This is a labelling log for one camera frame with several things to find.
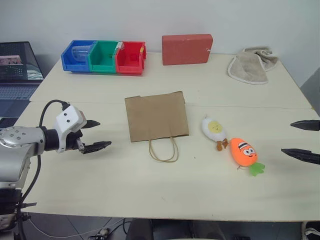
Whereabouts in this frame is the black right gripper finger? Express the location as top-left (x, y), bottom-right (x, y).
top-left (280, 148), bottom-right (320, 165)
top-left (289, 119), bottom-right (320, 132)

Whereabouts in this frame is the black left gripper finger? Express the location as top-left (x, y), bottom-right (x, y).
top-left (82, 141), bottom-right (113, 155)
top-left (84, 120), bottom-right (101, 130)

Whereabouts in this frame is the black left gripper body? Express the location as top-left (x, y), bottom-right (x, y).
top-left (64, 129), bottom-right (86, 155)

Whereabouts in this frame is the brown paper bag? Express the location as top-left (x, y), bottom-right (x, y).
top-left (124, 90), bottom-right (190, 163)

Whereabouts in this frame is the orange carrot plush toy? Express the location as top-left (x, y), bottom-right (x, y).
top-left (229, 137), bottom-right (266, 177)

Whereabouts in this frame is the green plastic bin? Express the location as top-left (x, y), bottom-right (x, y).
top-left (88, 40), bottom-right (122, 74)

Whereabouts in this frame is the blue plastic bin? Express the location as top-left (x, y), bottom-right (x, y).
top-left (60, 39), bottom-right (97, 73)

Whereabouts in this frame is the clear plastic cup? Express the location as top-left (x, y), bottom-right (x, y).
top-left (71, 44), bottom-right (93, 63)

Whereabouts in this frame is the red plastic bin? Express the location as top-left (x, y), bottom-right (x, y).
top-left (115, 41), bottom-right (147, 76)

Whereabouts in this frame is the beige towel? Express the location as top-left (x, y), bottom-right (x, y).
top-left (227, 45), bottom-right (280, 85)

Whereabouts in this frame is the open laptop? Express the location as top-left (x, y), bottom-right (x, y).
top-left (0, 41), bottom-right (45, 118)

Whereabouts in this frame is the egg plush toy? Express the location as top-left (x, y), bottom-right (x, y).
top-left (201, 114), bottom-right (230, 153)

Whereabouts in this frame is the red foam block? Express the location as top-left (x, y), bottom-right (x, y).
top-left (161, 33), bottom-right (214, 66)

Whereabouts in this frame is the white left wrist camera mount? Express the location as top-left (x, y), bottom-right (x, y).
top-left (54, 105), bottom-right (88, 154)

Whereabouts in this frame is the white floor cable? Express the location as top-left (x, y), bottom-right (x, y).
top-left (24, 212), bottom-right (126, 240)

